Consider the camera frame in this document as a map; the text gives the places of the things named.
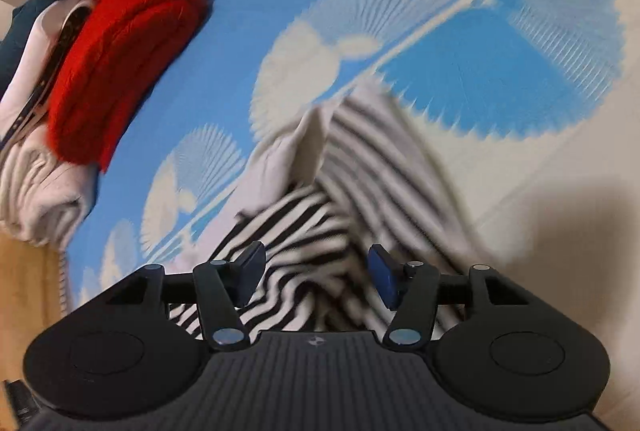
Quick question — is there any black white striped garment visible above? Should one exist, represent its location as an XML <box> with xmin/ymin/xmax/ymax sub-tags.
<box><xmin>167</xmin><ymin>79</ymin><xmax>486</xmax><ymax>336</ymax></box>

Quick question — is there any cream folded blanket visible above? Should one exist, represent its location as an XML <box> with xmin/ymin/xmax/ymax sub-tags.
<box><xmin>1</xmin><ymin>125</ymin><xmax>98</xmax><ymax>251</ymax></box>

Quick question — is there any blue white patterned bedsheet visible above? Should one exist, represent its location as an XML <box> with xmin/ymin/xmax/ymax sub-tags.
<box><xmin>67</xmin><ymin>0</ymin><xmax>639</xmax><ymax>430</ymax></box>

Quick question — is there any red folded blanket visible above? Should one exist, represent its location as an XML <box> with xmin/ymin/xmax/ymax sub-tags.
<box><xmin>47</xmin><ymin>0</ymin><xmax>207</xmax><ymax>170</ymax></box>

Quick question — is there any brown patterned folded cloth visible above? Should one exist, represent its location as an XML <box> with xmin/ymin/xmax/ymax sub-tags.
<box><xmin>1</xmin><ymin>5</ymin><xmax>93</xmax><ymax>151</ymax></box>

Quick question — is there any white folded cloth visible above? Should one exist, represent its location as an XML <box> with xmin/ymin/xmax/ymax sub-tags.
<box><xmin>1</xmin><ymin>0</ymin><xmax>95</xmax><ymax>137</ymax></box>

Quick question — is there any wooden bed frame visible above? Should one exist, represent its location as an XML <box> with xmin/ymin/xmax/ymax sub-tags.
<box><xmin>0</xmin><ymin>233</ymin><xmax>68</xmax><ymax>392</ymax></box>

